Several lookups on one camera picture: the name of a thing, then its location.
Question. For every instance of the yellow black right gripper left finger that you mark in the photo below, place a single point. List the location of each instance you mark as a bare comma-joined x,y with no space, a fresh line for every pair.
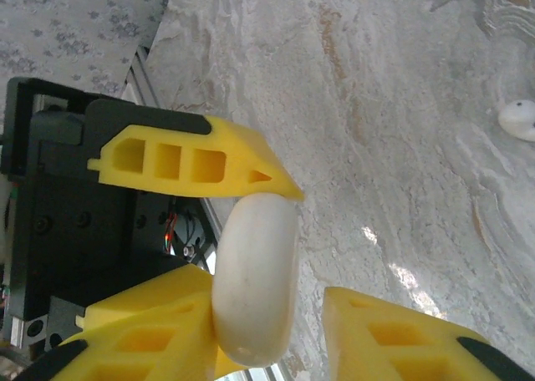
188,356

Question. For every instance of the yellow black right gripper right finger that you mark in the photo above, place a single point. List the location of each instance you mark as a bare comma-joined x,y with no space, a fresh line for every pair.
355,356

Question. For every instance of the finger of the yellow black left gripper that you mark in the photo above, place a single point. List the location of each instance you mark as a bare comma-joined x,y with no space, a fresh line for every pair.
167,285
246,168

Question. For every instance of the white earbud charging case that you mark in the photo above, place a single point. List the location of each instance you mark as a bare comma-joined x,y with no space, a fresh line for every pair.
255,280

